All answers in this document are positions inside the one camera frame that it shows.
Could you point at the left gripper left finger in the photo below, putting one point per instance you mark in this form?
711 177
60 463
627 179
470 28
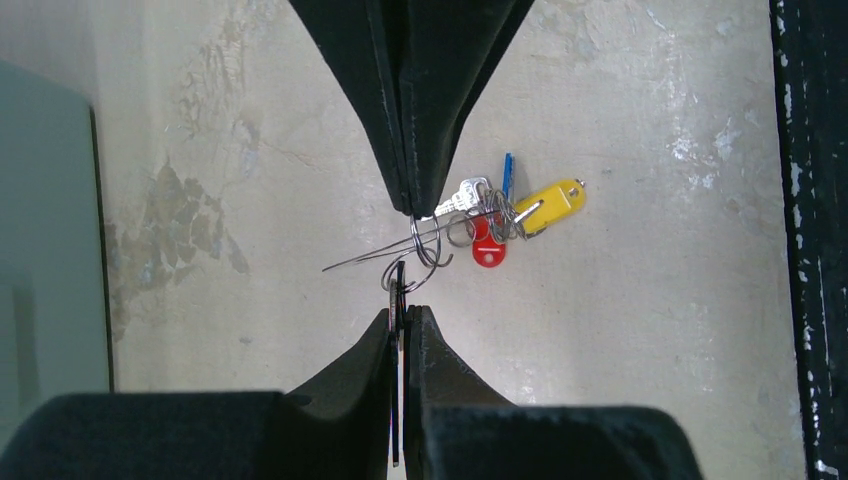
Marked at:
333 426

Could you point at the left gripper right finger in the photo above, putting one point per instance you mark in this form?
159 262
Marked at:
456 426

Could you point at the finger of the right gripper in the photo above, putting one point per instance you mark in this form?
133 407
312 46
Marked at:
448 52
353 40

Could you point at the blue key tag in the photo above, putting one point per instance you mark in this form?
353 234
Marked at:
508 176

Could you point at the metal keyring with keys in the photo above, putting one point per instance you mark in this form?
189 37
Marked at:
450 232

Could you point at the red key tag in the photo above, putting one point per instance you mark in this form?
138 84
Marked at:
486 251

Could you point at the yellow key tag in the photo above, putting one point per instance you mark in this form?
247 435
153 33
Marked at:
550 205

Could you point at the green plastic storage box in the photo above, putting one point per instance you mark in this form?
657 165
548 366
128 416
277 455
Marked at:
54 322

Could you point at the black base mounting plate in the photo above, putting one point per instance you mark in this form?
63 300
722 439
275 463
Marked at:
809 41

